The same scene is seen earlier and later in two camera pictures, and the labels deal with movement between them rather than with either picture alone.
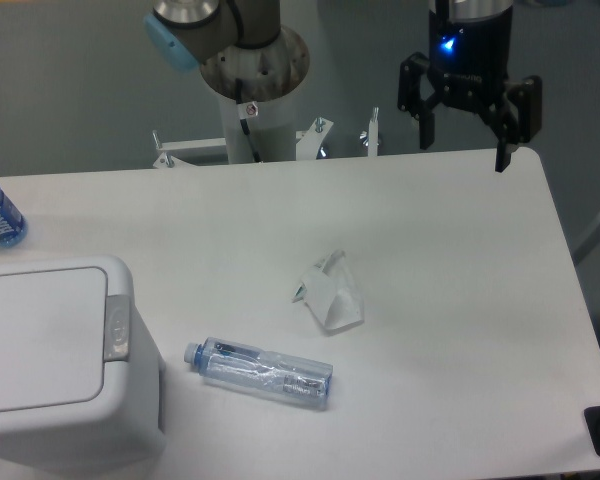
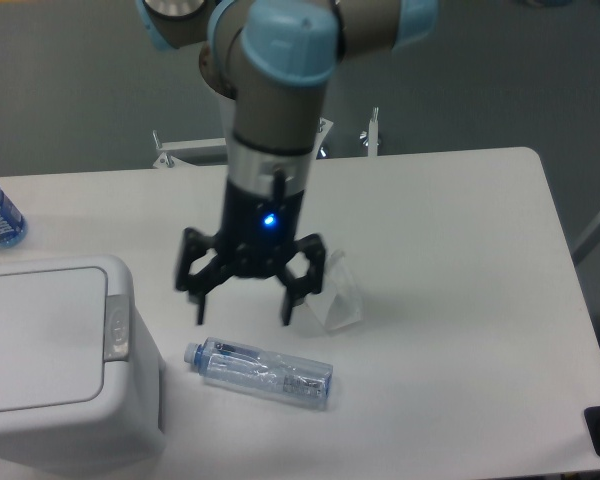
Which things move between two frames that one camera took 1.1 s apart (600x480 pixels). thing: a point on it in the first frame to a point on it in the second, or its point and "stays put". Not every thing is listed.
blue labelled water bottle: (0, 221) stays put
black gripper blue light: (467, 66) to (257, 232)
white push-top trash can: (69, 371) stays put
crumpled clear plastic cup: (331, 294) stays put
